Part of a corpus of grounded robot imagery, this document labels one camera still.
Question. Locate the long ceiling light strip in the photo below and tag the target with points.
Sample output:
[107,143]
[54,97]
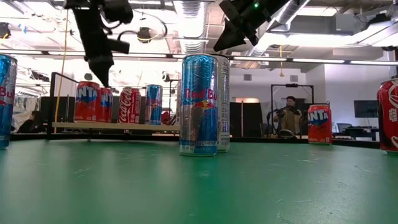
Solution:
[373,62]
[140,55]
[259,58]
[318,60]

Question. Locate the silver ribbed air duct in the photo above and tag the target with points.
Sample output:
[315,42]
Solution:
[191,28]

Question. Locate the red Coca-Cola can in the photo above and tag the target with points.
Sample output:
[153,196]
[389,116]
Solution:
[388,118]
[129,105]

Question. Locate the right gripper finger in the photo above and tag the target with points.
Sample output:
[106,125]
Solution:
[231,35]
[253,37]

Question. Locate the grey office chair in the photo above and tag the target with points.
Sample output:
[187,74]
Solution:
[343,127]

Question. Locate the black wall screen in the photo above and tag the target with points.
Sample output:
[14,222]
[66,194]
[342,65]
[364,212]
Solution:
[366,109]

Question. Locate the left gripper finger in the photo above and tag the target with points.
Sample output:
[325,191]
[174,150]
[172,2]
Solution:
[101,70]

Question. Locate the black stand frame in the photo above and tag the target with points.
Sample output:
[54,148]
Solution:
[292,85]

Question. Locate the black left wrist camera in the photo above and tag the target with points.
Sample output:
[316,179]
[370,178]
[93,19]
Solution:
[118,46]

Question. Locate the person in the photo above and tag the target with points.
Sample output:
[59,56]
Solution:
[29,124]
[290,119]

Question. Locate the red Fanta soda can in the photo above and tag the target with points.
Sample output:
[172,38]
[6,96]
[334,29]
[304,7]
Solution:
[87,102]
[106,105]
[319,124]

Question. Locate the black partition panel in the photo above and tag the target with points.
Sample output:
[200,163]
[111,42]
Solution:
[236,119]

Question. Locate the grey wall vent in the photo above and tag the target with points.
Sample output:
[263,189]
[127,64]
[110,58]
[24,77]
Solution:
[293,78]
[247,77]

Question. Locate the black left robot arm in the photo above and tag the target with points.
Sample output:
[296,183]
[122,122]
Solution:
[118,11]

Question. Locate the silver smooth air duct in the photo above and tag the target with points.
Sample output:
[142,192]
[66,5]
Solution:
[289,12]

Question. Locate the green table mat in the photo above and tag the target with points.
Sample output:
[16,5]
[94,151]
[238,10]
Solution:
[199,186]

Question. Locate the black round spotlight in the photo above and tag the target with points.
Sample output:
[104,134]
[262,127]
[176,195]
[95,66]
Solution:
[165,77]
[88,76]

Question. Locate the dark office desk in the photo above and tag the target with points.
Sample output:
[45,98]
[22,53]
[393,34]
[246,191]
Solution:
[360,130]

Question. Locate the wooden tray board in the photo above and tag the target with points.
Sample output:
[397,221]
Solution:
[109,126]

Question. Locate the black aluminium table frame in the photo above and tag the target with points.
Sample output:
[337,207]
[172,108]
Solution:
[255,140]

